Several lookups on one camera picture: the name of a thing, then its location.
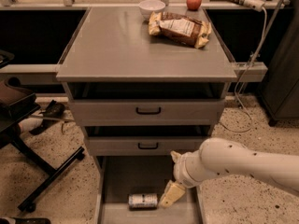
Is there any middle grey drawer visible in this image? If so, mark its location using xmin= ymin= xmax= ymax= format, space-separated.
xmin=84 ymin=136 xmax=206 ymax=156

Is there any dark cabinet at right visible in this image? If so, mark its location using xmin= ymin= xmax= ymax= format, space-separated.
xmin=259 ymin=7 xmax=299 ymax=126

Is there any bottom open grey drawer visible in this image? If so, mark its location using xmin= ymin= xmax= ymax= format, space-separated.
xmin=95 ymin=156 xmax=206 ymax=224

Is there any red apple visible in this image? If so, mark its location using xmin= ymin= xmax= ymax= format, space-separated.
xmin=186 ymin=0 xmax=202 ymax=10

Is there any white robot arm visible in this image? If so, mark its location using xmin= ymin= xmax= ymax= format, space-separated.
xmin=159 ymin=138 xmax=299 ymax=208

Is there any white bowl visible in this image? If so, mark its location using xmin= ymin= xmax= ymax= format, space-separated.
xmin=138 ymin=0 xmax=165 ymax=20

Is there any black middle drawer handle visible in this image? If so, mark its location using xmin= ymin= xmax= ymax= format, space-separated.
xmin=137 ymin=143 xmax=159 ymax=150

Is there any black drawer handle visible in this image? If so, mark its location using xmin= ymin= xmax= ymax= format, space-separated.
xmin=137 ymin=143 xmax=159 ymax=150
xmin=135 ymin=107 xmax=162 ymax=116

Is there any black shoe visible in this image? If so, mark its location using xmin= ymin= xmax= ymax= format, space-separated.
xmin=30 ymin=100 xmax=65 ymax=135

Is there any grey drawer cabinet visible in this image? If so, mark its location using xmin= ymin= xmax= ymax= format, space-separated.
xmin=55 ymin=5 xmax=238 ymax=224

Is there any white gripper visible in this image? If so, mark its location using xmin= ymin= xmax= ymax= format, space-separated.
xmin=159 ymin=150 xmax=206 ymax=208

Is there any black chair stand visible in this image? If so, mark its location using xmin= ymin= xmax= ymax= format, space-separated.
xmin=0 ymin=49 xmax=86 ymax=213

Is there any brown chip bag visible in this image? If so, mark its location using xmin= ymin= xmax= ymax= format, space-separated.
xmin=149 ymin=12 xmax=211 ymax=49

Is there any top grey drawer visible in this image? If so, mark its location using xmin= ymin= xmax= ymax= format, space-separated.
xmin=69 ymin=100 xmax=224 ymax=126

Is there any black top drawer handle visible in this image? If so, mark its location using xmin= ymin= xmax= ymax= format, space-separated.
xmin=135 ymin=107 xmax=162 ymax=116

